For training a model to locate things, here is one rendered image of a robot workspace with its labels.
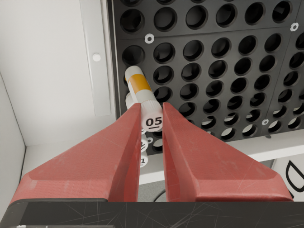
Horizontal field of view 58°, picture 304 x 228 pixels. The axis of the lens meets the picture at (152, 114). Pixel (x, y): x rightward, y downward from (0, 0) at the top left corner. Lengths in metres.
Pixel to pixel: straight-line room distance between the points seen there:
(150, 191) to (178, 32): 1.57
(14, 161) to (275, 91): 0.20
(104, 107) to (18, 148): 0.08
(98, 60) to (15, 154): 0.10
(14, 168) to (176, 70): 0.14
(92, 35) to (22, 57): 0.06
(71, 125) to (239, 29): 0.16
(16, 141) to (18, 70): 0.06
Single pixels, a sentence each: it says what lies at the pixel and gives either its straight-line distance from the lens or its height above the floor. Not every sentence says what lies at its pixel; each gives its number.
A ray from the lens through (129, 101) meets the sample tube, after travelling 0.16.
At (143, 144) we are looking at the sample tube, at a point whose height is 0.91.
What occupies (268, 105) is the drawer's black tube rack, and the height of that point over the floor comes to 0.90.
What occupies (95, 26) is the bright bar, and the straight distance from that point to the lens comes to 0.20.
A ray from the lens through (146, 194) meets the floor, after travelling 1.72.
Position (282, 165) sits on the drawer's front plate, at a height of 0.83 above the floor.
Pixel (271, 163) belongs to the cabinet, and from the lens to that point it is 0.47.
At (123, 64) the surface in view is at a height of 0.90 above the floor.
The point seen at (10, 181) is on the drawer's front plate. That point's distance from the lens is 0.22.
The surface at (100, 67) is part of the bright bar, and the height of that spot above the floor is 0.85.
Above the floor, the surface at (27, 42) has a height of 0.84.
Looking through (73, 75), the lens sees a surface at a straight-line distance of 0.23.
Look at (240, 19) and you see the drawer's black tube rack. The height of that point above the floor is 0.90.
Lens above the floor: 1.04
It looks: 52 degrees down
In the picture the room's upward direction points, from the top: 156 degrees clockwise
